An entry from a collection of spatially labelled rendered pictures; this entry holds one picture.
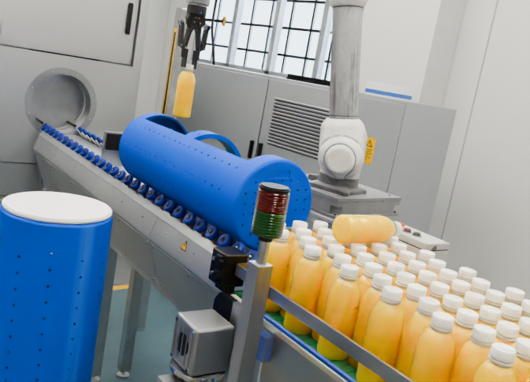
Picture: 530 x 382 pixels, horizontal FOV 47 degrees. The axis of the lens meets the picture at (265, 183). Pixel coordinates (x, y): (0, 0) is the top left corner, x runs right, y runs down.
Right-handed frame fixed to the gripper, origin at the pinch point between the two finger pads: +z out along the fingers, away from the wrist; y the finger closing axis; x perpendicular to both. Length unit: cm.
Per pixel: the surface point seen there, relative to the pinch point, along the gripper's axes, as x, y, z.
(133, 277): -21, 1, 97
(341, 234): 111, 11, 35
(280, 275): 104, 22, 48
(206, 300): 65, 17, 71
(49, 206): 59, 65, 43
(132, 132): -3.4, 18.0, 31.1
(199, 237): 55, 16, 54
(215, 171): 61, 18, 32
